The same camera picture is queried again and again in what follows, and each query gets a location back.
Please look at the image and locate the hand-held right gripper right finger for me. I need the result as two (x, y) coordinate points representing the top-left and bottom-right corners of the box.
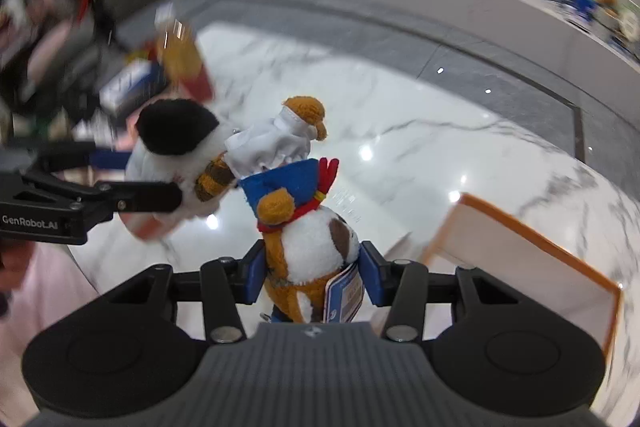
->
(359, 239), (526, 344)

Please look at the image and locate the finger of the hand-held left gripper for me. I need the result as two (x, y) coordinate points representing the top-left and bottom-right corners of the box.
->
(27, 139), (128, 181)
(20, 174), (183, 229)

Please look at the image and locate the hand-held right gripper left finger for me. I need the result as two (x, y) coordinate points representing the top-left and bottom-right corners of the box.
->
(102, 238), (267, 344)

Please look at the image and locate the brown dog plush toy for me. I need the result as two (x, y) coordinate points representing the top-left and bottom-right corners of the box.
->
(194, 96), (363, 325)

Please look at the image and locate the white sheep plush toy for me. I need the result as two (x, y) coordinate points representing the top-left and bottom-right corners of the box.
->
(122, 99), (241, 240)

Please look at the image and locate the orange cardboard box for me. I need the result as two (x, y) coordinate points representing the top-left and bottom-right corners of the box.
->
(390, 192), (623, 360)

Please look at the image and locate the person's left hand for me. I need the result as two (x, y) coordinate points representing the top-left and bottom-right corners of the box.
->
(0, 241), (38, 308)

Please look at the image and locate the blue white box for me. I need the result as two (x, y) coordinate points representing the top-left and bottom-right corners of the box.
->
(99, 61), (167, 114)

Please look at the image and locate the person's pink clothing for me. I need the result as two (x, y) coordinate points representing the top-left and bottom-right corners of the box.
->
(0, 247), (103, 427)

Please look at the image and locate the yellow tea bottle red label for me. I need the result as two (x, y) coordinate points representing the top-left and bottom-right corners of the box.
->
(154, 19), (217, 102)

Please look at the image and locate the blue tissue box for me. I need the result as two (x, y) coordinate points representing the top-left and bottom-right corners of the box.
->
(574, 0), (600, 24)

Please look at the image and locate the round white hand fan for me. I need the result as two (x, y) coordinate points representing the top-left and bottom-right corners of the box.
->
(619, 13), (640, 42)

